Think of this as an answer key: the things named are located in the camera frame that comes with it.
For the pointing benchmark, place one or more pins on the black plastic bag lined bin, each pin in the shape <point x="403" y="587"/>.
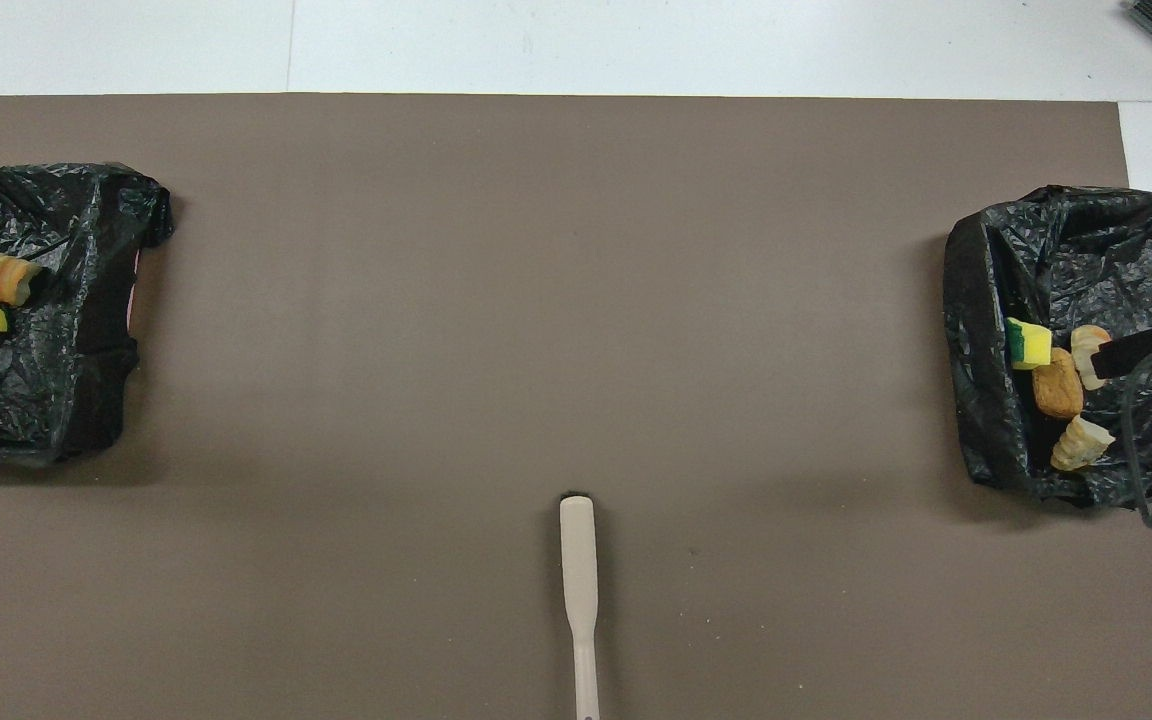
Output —
<point x="1086" y="250"/>
<point x="66" y="350"/>

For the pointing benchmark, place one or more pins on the yellow green scouring sponge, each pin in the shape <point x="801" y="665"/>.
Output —
<point x="1031" y="345"/>

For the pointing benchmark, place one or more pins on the brown table mat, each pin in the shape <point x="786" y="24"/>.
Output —
<point x="436" y="300"/>

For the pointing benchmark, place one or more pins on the beige hand brush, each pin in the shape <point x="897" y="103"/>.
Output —
<point x="578" y="570"/>

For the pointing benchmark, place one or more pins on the brown oval bread roll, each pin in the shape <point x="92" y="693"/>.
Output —
<point x="1058" y="385"/>

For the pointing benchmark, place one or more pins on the pale flaky pastry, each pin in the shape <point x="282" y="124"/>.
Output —
<point x="1086" y="345"/>

